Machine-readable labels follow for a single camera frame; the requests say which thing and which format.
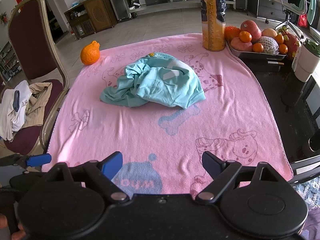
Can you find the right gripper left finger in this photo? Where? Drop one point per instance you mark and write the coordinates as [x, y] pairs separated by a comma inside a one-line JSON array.
[[100, 174]]

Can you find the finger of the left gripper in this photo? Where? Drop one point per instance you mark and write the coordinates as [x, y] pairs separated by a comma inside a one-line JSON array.
[[26, 160]]

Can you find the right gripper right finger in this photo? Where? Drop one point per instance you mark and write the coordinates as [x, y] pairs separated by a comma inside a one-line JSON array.
[[223, 173]]

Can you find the teal t-shirt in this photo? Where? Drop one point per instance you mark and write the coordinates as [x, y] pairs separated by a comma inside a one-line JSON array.
[[159, 78]]

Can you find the beige jacket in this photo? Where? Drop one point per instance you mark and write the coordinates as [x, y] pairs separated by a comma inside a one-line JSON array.
[[35, 110]]

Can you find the white garment with blue collar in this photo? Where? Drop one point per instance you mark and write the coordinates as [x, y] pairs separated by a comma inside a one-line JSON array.
[[13, 107]]

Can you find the pink cartoon towel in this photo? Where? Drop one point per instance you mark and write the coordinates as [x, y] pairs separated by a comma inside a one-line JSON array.
[[162, 147]]

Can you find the cigarette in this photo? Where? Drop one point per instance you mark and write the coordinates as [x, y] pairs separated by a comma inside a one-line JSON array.
[[275, 63]]

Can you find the bumpy orange citrus fruit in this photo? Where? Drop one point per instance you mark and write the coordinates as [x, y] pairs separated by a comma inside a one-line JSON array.
[[90, 54]]

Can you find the metal fruit tray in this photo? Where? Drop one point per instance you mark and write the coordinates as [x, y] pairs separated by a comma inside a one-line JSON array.
[[255, 56]]

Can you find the maroon banquet chair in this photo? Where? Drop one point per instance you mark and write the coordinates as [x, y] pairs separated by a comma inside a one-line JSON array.
[[32, 42]]

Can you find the white cup with green lid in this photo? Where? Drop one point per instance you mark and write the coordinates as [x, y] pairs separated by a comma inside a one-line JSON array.
[[306, 60]]

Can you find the net-wrapped pale fruit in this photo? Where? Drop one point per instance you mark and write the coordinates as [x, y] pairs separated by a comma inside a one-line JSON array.
[[269, 44]]

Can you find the large red apple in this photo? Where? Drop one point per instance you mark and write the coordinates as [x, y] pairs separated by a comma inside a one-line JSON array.
[[251, 27]]

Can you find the wooden cabinet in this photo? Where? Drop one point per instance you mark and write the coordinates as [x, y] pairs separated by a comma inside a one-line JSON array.
[[91, 16]]

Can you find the office swivel chair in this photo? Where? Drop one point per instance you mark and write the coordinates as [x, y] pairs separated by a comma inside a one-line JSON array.
[[290, 8]]

